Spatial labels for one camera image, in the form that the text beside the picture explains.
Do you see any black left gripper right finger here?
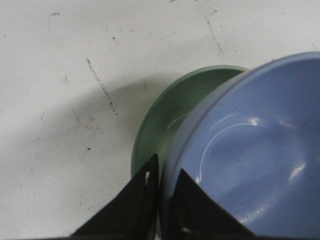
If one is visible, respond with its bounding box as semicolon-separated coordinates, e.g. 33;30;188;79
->
172;167;256;238

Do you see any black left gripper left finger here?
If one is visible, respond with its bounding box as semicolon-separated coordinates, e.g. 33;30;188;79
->
71;154;160;238

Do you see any blue bowl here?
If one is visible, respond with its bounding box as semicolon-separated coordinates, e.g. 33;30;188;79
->
160;51;320;239

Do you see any green bowl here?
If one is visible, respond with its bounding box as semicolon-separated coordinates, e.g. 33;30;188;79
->
131;65;246;174

